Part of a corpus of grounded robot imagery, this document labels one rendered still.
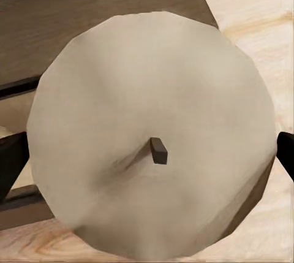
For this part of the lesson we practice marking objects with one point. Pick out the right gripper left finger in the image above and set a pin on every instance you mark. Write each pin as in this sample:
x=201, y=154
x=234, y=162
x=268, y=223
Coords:
x=14, y=154

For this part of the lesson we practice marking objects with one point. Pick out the cabinet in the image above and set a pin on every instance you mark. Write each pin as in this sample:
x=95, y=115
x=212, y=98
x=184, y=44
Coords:
x=32, y=34

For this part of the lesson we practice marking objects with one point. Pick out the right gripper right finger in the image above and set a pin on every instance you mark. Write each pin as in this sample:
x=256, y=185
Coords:
x=285, y=151

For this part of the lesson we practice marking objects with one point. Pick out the pillar candle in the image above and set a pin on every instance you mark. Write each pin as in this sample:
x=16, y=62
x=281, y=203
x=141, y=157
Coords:
x=152, y=136

